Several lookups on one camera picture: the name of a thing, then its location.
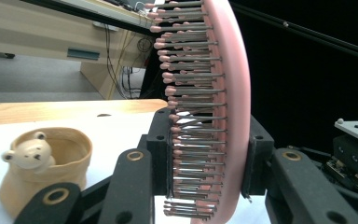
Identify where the cream bear toy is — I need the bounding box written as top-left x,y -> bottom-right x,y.
1,131 -> 57,174

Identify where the black metal bar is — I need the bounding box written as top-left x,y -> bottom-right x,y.
229,2 -> 358,64

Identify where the pink hair brush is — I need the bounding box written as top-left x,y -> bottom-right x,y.
145,0 -> 252,224

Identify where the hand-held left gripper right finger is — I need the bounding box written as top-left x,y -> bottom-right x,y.
241,115 -> 275,197

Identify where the beige office desk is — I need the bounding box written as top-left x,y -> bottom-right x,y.
0,0 -> 157,101

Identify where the bundle of hanging cables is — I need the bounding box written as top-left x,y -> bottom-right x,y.
103,23 -> 157,101

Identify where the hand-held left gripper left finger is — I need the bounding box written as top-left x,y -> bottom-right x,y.
145,107 -> 173,197

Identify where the tan fabric storage bag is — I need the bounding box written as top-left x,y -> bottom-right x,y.
0,126 -> 93,218

